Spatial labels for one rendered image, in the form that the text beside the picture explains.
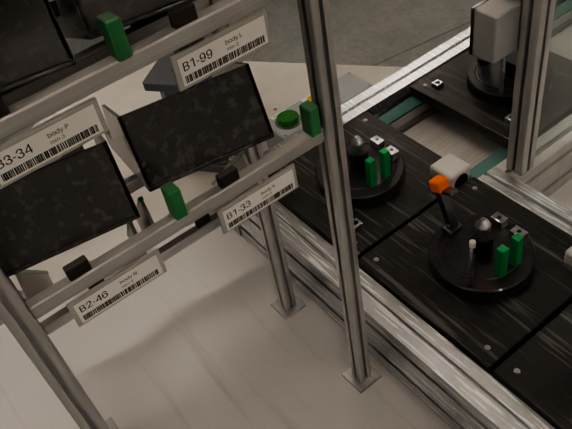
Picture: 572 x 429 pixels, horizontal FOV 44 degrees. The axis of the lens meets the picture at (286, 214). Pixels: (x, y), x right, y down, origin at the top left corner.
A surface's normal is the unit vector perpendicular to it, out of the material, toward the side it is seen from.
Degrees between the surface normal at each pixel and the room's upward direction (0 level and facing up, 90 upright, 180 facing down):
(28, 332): 90
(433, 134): 0
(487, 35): 90
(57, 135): 90
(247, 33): 90
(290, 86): 0
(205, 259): 0
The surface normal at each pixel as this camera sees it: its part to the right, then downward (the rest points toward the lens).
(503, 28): 0.60, 0.50
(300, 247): -0.15, -0.70
